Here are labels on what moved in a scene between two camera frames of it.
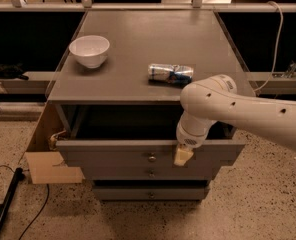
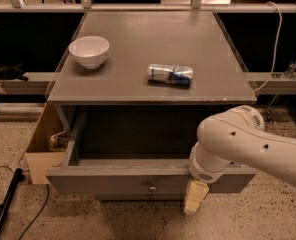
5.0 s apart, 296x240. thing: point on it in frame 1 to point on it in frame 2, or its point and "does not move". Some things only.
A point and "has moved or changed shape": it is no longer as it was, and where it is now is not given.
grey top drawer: x=145 y=153 has moved or changed shape
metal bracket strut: x=291 y=69 does not move
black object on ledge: x=6 y=71 does not move
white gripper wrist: x=189 y=138 to x=201 y=173
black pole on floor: x=18 y=176 does not move
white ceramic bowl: x=90 y=50 does not move
